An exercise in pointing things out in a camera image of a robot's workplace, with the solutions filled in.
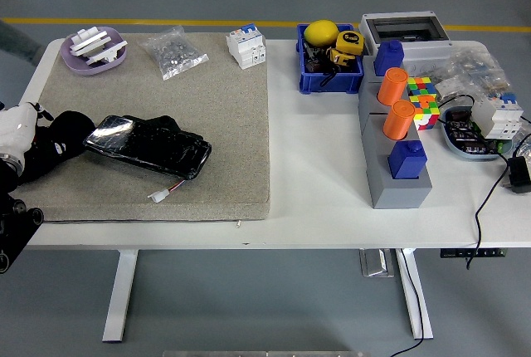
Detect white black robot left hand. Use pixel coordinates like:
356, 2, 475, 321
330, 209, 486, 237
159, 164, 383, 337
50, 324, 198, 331
0, 101, 71, 159

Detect black glossy panel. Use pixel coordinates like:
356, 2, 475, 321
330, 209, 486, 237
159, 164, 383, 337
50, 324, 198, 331
82, 114, 213, 182

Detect white plug with red wires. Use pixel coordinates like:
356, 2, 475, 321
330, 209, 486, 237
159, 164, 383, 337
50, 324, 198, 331
148, 179, 187, 203

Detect black table control panel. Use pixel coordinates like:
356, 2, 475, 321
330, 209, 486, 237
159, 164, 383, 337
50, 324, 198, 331
440, 247, 508, 259

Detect person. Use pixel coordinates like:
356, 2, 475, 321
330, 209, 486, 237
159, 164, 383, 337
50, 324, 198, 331
0, 20, 45, 68

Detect purple plastic dish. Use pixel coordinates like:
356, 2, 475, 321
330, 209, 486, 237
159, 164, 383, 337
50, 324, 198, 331
60, 27, 128, 76

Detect clear bag of metal screws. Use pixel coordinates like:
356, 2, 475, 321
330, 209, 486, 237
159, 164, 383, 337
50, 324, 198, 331
138, 25, 210, 81

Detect grey-brown mat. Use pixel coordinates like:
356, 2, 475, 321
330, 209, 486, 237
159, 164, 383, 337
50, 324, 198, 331
0, 32, 273, 223

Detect white table leg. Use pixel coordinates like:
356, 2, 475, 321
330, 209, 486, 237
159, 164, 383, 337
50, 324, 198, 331
102, 248, 139, 344
394, 247, 435, 340

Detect dark brown tool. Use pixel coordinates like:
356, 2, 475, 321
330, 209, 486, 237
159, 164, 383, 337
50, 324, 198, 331
304, 41, 329, 74

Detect blue plastic bin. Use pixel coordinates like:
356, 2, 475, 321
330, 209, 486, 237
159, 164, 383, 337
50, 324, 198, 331
295, 22, 366, 95

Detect yellow lemon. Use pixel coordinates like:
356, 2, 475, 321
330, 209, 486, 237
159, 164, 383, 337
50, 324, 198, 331
304, 19, 340, 47

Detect small yellow tape measure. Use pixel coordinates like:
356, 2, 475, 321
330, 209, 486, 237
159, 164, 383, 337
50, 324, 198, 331
326, 47, 353, 68

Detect large yellow tape measure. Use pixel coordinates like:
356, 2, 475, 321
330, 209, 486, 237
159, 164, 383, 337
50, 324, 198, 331
334, 30, 365, 57

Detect orange cylinder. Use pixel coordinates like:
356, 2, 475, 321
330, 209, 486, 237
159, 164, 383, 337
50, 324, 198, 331
382, 99, 417, 141
376, 67, 410, 107

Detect blue block with knob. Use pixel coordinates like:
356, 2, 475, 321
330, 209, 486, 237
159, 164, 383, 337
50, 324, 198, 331
373, 39, 405, 77
387, 139, 428, 180

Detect metal box under table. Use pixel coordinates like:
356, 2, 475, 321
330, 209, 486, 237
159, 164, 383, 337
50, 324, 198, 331
358, 247, 396, 278

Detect grey block holder base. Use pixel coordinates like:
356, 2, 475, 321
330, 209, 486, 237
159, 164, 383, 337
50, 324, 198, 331
357, 70, 433, 210

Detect multicoloured puzzle cube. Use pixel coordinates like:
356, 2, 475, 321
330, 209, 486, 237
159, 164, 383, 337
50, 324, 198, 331
405, 76, 441, 131

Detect light blue tray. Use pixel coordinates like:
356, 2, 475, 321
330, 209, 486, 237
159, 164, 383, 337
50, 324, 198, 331
439, 105, 518, 162

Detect black electronic modules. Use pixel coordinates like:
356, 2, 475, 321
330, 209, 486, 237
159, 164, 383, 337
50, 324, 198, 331
446, 110, 503, 154

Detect clear bags of small parts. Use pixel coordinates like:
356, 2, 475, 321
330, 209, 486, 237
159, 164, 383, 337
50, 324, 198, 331
431, 43, 514, 103

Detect black power adapter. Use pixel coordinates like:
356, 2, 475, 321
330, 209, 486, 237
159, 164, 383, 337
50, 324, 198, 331
502, 155, 531, 195

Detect white plastic bracket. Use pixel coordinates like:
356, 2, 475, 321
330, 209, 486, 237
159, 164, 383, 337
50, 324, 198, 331
85, 39, 129, 66
69, 27, 112, 57

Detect white circuit breaker blue switch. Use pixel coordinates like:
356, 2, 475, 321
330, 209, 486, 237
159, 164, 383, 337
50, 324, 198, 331
472, 93, 524, 140
225, 22, 267, 71

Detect grey electrical enclosure box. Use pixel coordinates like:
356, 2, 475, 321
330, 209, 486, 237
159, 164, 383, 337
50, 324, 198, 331
358, 11, 454, 78

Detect black floor cable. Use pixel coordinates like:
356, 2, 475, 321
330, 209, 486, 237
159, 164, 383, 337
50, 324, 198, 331
389, 248, 425, 357

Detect black adapter cord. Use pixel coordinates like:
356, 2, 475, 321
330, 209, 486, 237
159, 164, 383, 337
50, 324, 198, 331
437, 94, 531, 270

